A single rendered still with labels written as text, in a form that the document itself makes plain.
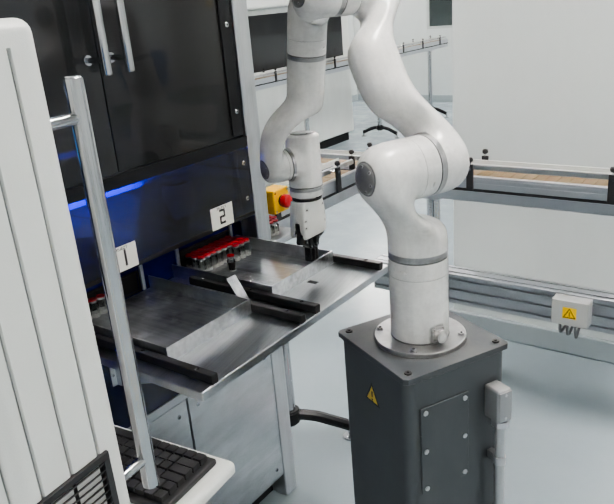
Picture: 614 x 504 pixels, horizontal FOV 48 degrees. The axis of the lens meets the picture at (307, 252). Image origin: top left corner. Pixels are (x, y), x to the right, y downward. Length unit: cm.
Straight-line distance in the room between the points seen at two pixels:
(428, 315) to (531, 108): 170
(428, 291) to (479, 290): 122
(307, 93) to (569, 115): 152
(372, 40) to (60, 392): 86
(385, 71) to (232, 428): 116
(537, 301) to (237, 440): 113
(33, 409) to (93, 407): 9
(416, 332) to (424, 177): 32
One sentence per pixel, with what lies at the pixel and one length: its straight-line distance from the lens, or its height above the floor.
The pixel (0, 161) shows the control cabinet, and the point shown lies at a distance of 80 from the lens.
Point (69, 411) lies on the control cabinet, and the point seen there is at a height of 109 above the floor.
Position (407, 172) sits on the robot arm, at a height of 124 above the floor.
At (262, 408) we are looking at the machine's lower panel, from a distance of 216.
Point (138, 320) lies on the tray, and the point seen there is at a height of 88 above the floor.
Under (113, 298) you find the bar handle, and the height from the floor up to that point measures 119.
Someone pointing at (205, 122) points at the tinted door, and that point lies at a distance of 179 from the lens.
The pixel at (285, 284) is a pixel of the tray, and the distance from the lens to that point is 166.
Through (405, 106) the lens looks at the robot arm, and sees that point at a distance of 134.
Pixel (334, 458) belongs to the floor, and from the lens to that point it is 256.
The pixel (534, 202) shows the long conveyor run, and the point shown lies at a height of 86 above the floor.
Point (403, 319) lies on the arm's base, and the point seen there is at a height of 92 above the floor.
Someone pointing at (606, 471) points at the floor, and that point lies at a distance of 258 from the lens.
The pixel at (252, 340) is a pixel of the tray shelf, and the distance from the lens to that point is 146.
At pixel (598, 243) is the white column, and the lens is 301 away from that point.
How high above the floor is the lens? 154
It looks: 20 degrees down
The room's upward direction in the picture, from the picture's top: 5 degrees counter-clockwise
